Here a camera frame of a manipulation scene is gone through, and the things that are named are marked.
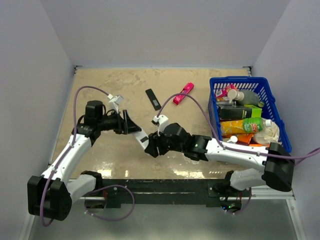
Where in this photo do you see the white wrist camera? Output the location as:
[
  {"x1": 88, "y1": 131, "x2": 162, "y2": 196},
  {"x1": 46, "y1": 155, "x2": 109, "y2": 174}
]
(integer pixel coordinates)
[
  {"x1": 151, "y1": 114, "x2": 170, "y2": 135},
  {"x1": 107, "y1": 94, "x2": 124, "y2": 113}
]

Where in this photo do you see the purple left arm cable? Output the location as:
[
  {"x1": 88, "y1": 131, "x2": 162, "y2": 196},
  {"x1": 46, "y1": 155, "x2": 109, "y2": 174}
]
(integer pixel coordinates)
[{"x1": 39, "y1": 85, "x2": 111, "y2": 227}]

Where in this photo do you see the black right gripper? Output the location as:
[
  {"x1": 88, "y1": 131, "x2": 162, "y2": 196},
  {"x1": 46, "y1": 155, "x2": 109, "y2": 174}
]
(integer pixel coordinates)
[{"x1": 145, "y1": 126, "x2": 186, "y2": 158}]

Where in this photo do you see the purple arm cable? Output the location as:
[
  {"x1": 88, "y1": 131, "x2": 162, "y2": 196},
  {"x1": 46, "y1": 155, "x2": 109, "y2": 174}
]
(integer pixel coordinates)
[
  {"x1": 39, "y1": 85, "x2": 111, "y2": 227},
  {"x1": 156, "y1": 93, "x2": 320, "y2": 161}
]

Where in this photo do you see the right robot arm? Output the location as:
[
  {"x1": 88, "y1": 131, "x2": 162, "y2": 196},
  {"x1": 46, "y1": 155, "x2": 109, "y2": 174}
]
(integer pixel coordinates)
[{"x1": 140, "y1": 123, "x2": 295, "y2": 197}]

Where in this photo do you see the white remote control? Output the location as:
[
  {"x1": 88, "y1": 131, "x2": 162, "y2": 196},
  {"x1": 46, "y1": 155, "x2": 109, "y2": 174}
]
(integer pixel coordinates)
[{"x1": 132, "y1": 129, "x2": 149, "y2": 150}]

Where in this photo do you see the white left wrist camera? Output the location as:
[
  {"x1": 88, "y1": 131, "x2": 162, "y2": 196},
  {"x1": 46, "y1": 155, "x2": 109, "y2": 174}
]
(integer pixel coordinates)
[{"x1": 107, "y1": 94, "x2": 124, "y2": 113}]

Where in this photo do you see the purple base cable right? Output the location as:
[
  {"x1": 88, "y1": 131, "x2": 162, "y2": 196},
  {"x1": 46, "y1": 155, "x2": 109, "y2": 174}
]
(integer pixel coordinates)
[{"x1": 224, "y1": 187, "x2": 253, "y2": 216}]

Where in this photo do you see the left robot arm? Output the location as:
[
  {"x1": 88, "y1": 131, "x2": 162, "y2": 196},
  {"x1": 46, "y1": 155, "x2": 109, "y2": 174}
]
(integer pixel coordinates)
[{"x1": 27, "y1": 100, "x2": 149, "y2": 221}]

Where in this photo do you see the orange snack packet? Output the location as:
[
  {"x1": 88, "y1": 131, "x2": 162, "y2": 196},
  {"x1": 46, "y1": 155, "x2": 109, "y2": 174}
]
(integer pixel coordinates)
[{"x1": 222, "y1": 133, "x2": 270, "y2": 147}]

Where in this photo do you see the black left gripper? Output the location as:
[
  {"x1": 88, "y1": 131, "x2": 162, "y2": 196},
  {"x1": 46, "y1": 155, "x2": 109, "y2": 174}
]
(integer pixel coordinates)
[{"x1": 97, "y1": 109, "x2": 142, "y2": 135}]

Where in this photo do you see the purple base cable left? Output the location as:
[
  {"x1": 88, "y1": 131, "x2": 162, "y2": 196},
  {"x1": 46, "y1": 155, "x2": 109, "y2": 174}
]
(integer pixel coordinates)
[{"x1": 84, "y1": 184, "x2": 136, "y2": 222}]

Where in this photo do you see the grey bottle beige cap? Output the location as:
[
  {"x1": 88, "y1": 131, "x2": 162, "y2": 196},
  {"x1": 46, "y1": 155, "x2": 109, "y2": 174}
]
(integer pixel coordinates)
[{"x1": 227, "y1": 89, "x2": 265, "y2": 108}]

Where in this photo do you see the small white cap bottle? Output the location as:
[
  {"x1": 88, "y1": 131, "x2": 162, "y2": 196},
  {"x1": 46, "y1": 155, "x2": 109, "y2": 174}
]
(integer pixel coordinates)
[{"x1": 223, "y1": 135, "x2": 238, "y2": 144}]

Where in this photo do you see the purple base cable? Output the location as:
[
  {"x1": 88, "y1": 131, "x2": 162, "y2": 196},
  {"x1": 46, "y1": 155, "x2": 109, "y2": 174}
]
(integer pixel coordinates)
[
  {"x1": 224, "y1": 187, "x2": 253, "y2": 216},
  {"x1": 84, "y1": 184, "x2": 136, "y2": 222}
]

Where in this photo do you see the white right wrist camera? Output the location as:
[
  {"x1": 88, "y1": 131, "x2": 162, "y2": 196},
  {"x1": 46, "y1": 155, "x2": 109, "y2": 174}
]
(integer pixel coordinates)
[{"x1": 151, "y1": 114, "x2": 170, "y2": 135}]

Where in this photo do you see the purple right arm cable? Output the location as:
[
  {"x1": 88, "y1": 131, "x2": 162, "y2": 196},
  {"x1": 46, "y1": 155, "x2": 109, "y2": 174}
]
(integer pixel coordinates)
[{"x1": 156, "y1": 93, "x2": 320, "y2": 161}]

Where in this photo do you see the aluminium frame rail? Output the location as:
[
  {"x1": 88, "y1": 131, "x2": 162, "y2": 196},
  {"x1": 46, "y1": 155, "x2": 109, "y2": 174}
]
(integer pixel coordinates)
[{"x1": 251, "y1": 187, "x2": 295, "y2": 200}]

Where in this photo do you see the pink snack box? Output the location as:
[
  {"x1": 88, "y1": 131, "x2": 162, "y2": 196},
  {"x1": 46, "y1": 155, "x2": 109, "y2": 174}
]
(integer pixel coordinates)
[{"x1": 215, "y1": 84, "x2": 238, "y2": 98}]

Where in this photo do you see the black green carton box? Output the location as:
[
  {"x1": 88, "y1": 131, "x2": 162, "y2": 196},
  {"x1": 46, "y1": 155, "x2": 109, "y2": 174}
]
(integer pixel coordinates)
[{"x1": 217, "y1": 104, "x2": 262, "y2": 121}]

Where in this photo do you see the orange juice bottle green label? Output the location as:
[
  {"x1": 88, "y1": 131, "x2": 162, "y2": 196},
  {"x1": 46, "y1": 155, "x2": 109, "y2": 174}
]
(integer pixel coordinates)
[{"x1": 220, "y1": 117, "x2": 272, "y2": 136}]

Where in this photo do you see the black remote control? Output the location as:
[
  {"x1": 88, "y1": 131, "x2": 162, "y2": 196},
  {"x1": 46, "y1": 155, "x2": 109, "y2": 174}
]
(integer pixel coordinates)
[{"x1": 145, "y1": 88, "x2": 162, "y2": 111}]

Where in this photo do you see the blue plastic basket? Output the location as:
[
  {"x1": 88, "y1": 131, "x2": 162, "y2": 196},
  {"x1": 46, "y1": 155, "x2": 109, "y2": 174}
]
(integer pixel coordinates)
[{"x1": 207, "y1": 76, "x2": 293, "y2": 154}]

